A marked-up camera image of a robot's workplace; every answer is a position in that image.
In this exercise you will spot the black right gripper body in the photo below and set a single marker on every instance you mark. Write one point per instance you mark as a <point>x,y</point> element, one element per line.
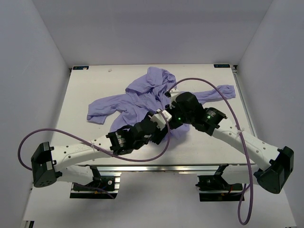
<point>177,116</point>

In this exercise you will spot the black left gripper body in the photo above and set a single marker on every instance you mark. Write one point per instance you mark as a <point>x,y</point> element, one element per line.
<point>157,136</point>

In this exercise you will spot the lavender zip-up hooded jacket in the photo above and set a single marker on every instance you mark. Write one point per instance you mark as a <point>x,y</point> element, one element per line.
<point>147,93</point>

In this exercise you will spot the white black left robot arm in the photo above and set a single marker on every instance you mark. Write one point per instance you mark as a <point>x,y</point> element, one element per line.
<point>60,163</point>

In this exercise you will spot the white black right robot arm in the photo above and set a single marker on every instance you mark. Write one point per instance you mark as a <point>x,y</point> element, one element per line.
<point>273,166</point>

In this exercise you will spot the blue label sticker right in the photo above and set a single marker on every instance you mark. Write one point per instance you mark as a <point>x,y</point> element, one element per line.
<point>222,65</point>

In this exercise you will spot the blue label sticker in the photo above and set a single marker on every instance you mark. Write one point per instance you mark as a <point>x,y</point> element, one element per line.
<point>222,65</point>
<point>80,67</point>

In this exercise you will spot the blue label sticker left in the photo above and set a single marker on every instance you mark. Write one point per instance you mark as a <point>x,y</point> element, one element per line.
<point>80,67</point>

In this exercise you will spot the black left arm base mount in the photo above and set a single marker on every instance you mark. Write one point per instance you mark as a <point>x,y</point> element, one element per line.
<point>103,186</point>

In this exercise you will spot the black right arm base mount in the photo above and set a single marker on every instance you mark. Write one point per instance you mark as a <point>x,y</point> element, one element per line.
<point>213,188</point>

